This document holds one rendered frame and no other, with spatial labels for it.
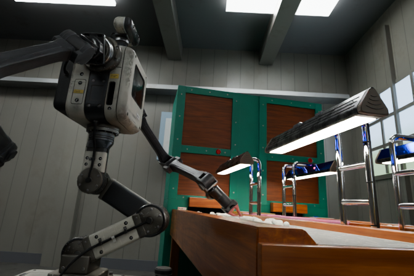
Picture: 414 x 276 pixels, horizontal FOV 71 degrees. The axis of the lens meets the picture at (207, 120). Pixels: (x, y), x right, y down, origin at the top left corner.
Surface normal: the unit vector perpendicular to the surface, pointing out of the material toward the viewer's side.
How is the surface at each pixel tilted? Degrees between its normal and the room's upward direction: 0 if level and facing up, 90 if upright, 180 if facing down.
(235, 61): 90
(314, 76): 90
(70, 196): 90
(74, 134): 90
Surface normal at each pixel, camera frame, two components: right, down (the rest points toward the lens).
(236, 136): 0.20, -0.27
